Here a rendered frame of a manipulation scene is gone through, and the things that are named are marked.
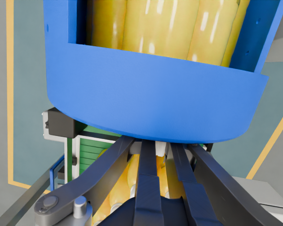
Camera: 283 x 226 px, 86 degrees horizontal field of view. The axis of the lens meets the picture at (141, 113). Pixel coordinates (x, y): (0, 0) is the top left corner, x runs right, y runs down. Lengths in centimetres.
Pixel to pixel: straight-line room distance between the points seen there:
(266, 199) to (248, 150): 136
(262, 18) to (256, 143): 158
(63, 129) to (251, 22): 43
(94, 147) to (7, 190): 212
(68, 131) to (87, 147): 15
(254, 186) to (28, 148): 195
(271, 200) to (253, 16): 37
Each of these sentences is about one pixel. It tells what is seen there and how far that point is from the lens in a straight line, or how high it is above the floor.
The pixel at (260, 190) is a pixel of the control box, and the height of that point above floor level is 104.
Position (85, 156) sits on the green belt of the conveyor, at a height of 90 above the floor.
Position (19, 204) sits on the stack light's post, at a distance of 71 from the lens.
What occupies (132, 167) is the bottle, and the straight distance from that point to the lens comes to 37.
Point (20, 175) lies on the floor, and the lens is 233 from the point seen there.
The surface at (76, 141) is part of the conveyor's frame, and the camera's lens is 57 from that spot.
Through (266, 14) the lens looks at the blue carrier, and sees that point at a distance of 29.
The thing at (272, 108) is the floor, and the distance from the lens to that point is 174.
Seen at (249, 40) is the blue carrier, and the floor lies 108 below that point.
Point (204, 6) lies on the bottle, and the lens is 21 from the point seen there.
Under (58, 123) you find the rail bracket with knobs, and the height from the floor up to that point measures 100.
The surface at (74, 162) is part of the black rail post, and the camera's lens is 59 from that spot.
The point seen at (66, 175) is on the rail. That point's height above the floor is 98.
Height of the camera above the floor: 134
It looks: 72 degrees down
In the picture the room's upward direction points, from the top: 167 degrees counter-clockwise
